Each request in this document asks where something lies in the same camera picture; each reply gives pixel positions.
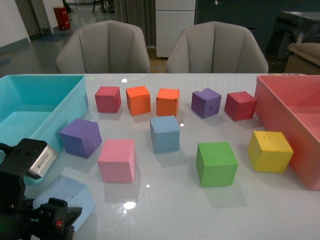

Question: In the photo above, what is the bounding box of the pink foam cube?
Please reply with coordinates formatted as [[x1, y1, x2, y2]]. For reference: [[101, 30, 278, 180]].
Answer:
[[97, 139, 137, 183]]

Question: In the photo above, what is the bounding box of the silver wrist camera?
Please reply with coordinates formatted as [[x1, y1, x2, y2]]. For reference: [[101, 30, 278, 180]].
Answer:
[[27, 143, 58, 180]]

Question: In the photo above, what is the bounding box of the right grey chair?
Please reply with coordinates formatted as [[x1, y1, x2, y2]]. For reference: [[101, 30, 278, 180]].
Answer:
[[166, 21, 269, 74]]

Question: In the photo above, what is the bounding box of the pink plastic bin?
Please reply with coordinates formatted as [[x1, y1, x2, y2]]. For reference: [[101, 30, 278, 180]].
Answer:
[[254, 75, 320, 190]]

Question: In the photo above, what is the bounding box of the dark grey counter cabinet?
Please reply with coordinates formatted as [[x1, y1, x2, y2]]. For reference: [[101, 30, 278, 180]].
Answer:
[[194, 0, 320, 31]]

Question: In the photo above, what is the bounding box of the green foam cube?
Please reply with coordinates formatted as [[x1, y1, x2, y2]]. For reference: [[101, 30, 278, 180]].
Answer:
[[195, 142, 238, 188]]

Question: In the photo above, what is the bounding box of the black appliance box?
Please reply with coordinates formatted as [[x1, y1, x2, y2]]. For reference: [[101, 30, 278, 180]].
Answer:
[[265, 11, 320, 60]]

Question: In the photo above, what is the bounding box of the orange foam cube left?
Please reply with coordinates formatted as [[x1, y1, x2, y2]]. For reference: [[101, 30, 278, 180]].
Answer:
[[125, 85, 151, 116]]

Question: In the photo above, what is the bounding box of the grey chair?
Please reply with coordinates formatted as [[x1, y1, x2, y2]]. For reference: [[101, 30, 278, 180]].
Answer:
[[166, 21, 269, 74], [55, 20, 151, 74]]

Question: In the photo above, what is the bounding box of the teal plastic bin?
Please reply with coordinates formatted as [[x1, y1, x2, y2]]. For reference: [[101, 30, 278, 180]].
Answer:
[[0, 74, 90, 186]]

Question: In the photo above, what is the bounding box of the orange foam cube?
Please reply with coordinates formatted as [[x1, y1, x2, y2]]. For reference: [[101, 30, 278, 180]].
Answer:
[[156, 88, 180, 117], [125, 85, 151, 116]]

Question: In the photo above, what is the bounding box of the white drawer cabinet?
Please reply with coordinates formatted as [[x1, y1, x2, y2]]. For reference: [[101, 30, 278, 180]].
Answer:
[[155, 0, 196, 58]]

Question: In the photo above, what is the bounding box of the yellow foam cube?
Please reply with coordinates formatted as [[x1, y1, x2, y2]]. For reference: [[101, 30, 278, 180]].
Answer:
[[248, 130, 294, 174]]

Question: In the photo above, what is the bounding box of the orange foam cube right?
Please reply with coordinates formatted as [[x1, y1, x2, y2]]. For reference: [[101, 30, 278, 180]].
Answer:
[[156, 88, 180, 117]]

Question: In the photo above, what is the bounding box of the grey curtain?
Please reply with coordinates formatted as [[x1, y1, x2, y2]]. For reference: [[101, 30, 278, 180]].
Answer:
[[114, 0, 157, 47]]

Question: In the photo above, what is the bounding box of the crimson foam cube left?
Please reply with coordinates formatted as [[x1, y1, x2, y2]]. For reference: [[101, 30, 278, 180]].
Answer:
[[94, 86, 122, 113]]

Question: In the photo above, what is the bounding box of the dark red foam cube right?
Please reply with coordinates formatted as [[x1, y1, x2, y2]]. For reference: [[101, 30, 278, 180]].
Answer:
[[224, 91, 258, 121]]

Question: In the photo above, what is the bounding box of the left grey chair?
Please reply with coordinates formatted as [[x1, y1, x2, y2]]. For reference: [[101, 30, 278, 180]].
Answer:
[[55, 20, 151, 74]]

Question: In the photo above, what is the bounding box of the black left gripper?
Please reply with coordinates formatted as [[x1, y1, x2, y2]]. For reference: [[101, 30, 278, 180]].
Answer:
[[0, 138, 82, 240]]

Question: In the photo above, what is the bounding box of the light blue foam cube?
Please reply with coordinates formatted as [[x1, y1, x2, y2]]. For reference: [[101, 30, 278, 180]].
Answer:
[[149, 115, 180, 154], [33, 175, 96, 232]]

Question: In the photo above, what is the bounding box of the notched purple foam cube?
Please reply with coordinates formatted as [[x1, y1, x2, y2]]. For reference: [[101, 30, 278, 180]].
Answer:
[[191, 88, 222, 119]]

